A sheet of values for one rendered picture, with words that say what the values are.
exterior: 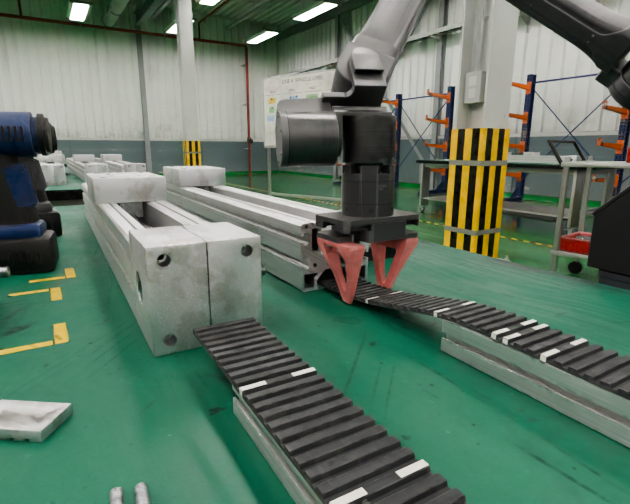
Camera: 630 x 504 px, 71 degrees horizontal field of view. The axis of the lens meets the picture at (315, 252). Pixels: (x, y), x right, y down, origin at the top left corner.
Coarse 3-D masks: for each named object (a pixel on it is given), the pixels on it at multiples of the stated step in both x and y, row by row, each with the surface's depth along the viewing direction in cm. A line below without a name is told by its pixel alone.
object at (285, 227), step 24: (168, 192) 112; (192, 192) 92; (216, 192) 102; (240, 192) 89; (216, 216) 80; (240, 216) 73; (264, 216) 61; (288, 216) 58; (312, 216) 64; (264, 240) 62; (288, 240) 56; (312, 240) 55; (264, 264) 63; (288, 264) 56; (312, 264) 54; (312, 288) 55
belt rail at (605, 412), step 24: (456, 336) 37; (480, 336) 35; (480, 360) 35; (504, 360) 33; (528, 360) 31; (528, 384) 32; (552, 384) 31; (576, 384) 28; (576, 408) 29; (600, 408) 28; (624, 408) 26; (600, 432) 27; (624, 432) 26
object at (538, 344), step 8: (536, 336) 33; (544, 336) 33; (552, 336) 33; (560, 336) 33; (568, 336) 33; (512, 344) 32; (520, 344) 32; (528, 344) 32; (536, 344) 32; (544, 344) 32; (552, 344) 32; (560, 344) 32; (528, 352) 31; (536, 352) 31
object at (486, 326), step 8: (512, 312) 38; (488, 320) 36; (496, 320) 36; (504, 320) 37; (512, 320) 36; (520, 320) 36; (472, 328) 35; (480, 328) 35; (488, 328) 34; (496, 328) 35
